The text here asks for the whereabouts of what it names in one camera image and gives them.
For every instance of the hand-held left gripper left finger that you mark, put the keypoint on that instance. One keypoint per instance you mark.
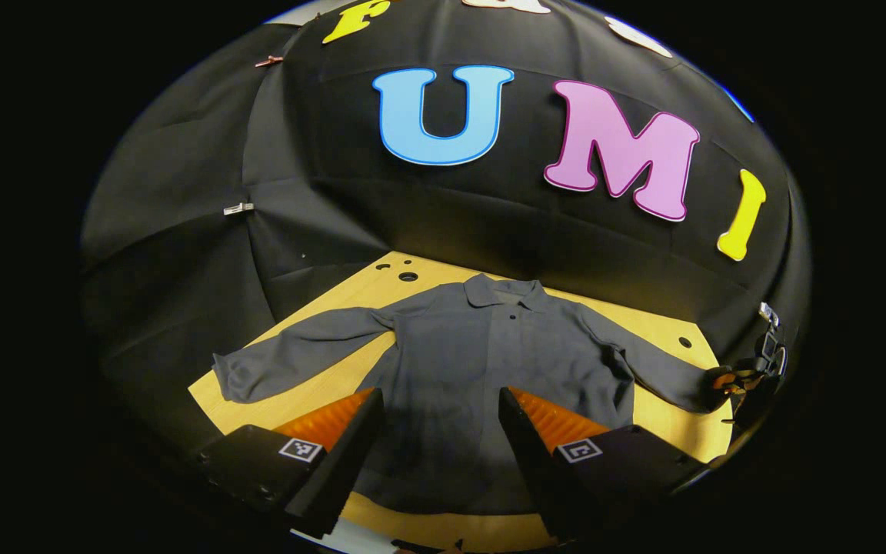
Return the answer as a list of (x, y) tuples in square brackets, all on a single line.
[(343, 462)]

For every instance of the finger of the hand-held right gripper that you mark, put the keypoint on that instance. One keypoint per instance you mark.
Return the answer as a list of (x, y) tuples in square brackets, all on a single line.
[(731, 381)]

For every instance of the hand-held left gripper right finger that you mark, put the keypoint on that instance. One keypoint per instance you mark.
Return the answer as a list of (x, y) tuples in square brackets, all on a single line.
[(531, 462)]

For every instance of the grey long-sleeved shirt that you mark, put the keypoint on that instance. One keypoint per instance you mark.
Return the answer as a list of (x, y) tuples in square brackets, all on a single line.
[(451, 346)]

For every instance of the white clip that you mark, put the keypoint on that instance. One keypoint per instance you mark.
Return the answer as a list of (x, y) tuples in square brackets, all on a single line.
[(238, 208)]

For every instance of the black backdrop cloth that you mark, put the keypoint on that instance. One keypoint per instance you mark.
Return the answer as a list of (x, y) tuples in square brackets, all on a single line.
[(181, 231)]

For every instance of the copper clip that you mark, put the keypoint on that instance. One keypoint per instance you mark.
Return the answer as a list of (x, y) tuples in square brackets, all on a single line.
[(268, 61)]

